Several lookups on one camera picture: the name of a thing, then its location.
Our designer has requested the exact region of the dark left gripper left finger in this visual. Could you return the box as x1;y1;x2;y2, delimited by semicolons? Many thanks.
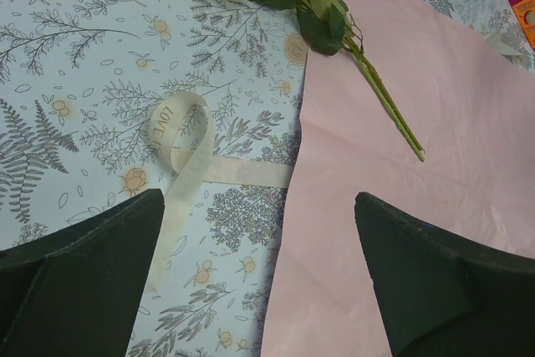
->
1;189;164;356

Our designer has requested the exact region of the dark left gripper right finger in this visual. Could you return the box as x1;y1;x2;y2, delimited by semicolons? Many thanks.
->
354;192;534;356

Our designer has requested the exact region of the purple and pink wrapping paper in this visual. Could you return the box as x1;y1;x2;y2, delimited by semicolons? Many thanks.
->
262;0;534;356

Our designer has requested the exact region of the cream printed ribbon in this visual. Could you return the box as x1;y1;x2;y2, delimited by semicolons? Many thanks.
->
144;93;523;293

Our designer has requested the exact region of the floral patterned table mat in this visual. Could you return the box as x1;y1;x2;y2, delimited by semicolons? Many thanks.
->
0;0;535;357

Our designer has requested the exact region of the orange pink snack box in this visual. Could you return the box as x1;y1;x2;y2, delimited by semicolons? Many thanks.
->
508;0;535;49

